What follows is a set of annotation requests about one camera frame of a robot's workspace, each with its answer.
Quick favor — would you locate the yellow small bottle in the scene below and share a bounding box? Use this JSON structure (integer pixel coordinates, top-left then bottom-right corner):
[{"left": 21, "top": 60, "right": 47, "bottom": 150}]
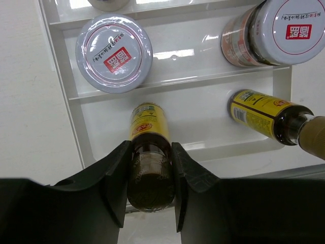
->
[
  {"left": 127, "top": 102, "right": 175, "bottom": 212},
  {"left": 227, "top": 89, "right": 324, "bottom": 160}
]

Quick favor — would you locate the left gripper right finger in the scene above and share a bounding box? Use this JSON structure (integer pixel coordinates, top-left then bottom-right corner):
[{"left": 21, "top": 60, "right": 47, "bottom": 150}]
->
[{"left": 171, "top": 142, "right": 324, "bottom": 243}]

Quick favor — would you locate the blue-label bead jar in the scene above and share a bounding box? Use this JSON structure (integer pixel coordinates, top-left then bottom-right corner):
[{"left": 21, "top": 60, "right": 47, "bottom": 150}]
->
[{"left": 88, "top": 0, "right": 129, "bottom": 12}]

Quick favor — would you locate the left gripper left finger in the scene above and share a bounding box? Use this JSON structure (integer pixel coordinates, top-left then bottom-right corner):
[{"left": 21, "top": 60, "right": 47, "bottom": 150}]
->
[{"left": 1, "top": 141, "right": 132, "bottom": 243}]

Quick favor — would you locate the white divided tray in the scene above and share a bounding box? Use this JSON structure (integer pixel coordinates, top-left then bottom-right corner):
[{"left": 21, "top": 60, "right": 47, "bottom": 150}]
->
[{"left": 37, "top": 1, "right": 291, "bottom": 167}]

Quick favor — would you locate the spice jar red label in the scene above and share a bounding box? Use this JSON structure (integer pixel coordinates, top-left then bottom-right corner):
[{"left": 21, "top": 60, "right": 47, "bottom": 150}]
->
[
  {"left": 75, "top": 13, "right": 153, "bottom": 94},
  {"left": 221, "top": 1, "right": 324, "bottom": 67}
]

